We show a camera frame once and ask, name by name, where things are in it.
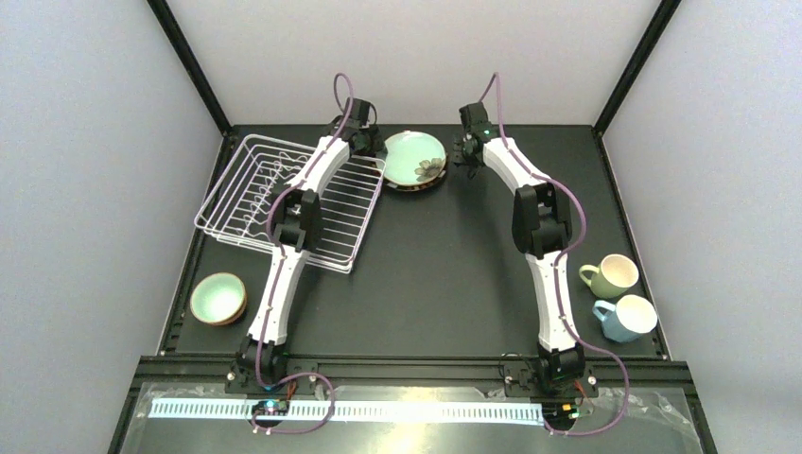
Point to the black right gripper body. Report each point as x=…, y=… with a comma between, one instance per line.
x=466, y=153

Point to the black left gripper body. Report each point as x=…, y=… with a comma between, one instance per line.
x=368, y=143

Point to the mint green flower plate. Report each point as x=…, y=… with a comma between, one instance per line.
x=413, y=158

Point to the white wire dish rack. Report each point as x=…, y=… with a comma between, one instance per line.
x=236, y=211

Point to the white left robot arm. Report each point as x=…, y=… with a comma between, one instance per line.
x=294, y=227

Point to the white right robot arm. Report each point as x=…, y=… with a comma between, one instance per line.
x=541, y=231

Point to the green ceramic mug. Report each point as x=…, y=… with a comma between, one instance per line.
x=612, y=277

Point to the mint green brown bowl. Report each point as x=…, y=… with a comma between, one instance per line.
x=218, y=299

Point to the blue ceramic mug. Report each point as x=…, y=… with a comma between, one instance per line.
x=628, y=319

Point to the black left frame post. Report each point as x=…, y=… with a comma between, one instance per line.
x=183, y=50

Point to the black frame post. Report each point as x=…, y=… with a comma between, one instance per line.
x=183, y=50
x=643, y=50

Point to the black right frame post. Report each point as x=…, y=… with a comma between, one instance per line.
x=643, y=50

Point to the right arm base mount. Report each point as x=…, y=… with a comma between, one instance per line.
x=556, y=381

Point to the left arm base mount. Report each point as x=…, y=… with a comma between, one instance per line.
x=272, y=386

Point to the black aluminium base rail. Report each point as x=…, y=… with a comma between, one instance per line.
x=213, y=368

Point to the white slotted cable duct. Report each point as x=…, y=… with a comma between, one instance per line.
x=437, y=412

